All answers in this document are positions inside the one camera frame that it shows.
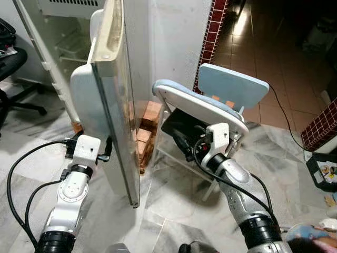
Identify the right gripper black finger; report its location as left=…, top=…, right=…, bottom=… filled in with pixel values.
left=176, top=132, right=196, bottom=158

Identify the white fridge door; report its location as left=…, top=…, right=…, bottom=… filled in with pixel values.
left=70, top=0, right=142, bottom=208

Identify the white fridge cabinet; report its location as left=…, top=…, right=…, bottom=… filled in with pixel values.
left=13, top=0, right=101, bottom=124

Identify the black bag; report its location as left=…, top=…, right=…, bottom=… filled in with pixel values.
left=161, top=108, right=211, bottom=159

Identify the orange brick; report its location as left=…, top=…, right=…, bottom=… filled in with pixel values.
left=141, top=100, right=164, bottom=127
left=136, top=128, right=156, bottom=174

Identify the white chair with blue cushions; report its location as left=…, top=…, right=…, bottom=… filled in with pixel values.
left=152, top=63, right=270, bottom=201

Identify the black printed box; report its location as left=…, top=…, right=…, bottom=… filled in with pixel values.
left=306, top=152, right=337, bottom=191

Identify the robot right leg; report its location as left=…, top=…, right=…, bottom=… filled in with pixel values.
left=179, top=241, right=219, bottom=253

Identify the black office chair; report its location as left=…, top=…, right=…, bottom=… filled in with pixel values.
left=0, top=18, right=48, bottom=130

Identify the small child in blue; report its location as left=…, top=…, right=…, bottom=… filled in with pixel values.
left=287, top=219, right=337, bottom=253

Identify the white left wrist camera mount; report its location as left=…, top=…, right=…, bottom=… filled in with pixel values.
left=74, top=135, right=102, bottom=167

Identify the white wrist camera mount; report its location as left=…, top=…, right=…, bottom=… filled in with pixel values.
left=206, top=123, right=230, bottom=153
left=74, top=135, right=102, bottom=167

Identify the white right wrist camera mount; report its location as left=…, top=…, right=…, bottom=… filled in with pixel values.
left=206, top=123, right=230, bottom=153

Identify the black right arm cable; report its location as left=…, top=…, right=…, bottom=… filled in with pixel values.
left=249, top=173, right=273, bottom=212
left=193, top=138, right=274, bottom=217

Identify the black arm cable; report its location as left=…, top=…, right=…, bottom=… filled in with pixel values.
left=24, top=178, right=66, bottom=230
left=193, top=138, right=274, bottom=217
left=6, top=140, right=74, bottom=249
left=249, top=173, right=273, bottom=212

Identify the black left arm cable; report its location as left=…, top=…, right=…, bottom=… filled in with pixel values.
left=6, top=140, right=74, bottom=249
left=24, top=178, right=66, bottom=230

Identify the thin black floor cable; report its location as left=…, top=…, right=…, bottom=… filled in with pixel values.
left=266, top=98, right=307, bottom=152

